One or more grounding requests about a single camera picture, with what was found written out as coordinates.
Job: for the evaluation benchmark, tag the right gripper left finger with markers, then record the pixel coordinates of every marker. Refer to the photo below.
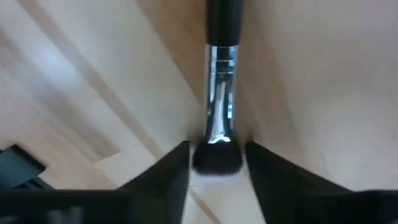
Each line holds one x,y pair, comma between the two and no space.
149,199

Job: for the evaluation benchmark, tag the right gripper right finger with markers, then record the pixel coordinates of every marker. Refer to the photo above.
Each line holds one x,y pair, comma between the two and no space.
298,196

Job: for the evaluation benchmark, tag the black powder brush silver ferrule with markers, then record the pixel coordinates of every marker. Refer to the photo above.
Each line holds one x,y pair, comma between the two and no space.
222,93

